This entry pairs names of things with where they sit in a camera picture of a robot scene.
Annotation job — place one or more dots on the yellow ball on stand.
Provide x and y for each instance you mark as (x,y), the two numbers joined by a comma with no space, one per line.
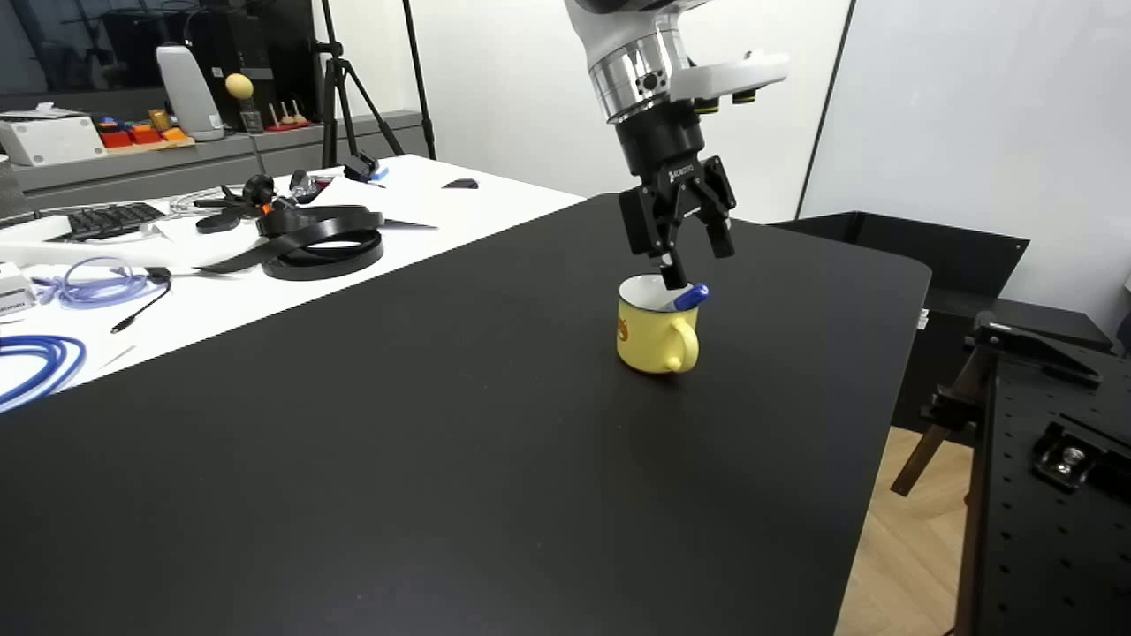
(242,94)

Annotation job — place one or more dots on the orange red toy blocks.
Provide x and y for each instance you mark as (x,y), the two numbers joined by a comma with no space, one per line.
(155,133)

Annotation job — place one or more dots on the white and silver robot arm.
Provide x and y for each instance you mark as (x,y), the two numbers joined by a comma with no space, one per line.
(634,54)

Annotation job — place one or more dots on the black keyboard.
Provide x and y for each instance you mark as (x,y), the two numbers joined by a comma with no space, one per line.
(112,219)

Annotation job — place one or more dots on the black metal clamp mount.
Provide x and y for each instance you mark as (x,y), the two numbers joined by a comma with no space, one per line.
(1075,455)

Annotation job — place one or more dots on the black computer mouse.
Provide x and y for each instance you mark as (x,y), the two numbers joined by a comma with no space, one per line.
(462,185)

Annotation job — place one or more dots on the black perforated side table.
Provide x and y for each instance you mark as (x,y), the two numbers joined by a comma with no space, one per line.
(1042,560)

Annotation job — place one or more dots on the black camera tripod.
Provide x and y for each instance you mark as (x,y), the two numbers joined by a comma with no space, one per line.
(334,96)

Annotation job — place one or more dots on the yellow mug with bear print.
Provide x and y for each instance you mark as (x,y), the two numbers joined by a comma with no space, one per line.
(647,333)

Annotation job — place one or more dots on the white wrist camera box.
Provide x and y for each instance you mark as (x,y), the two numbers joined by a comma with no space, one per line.
(737,78)

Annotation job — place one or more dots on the grey white chair back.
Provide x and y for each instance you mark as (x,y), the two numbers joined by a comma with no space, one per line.
(188,94)

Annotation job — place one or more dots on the blue and white marker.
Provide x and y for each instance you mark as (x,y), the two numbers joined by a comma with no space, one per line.
(689,298)

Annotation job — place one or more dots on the white box device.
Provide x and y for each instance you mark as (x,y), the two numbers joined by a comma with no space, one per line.
(52,138)

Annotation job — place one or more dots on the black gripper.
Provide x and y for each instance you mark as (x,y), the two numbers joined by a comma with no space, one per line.
(655,143)

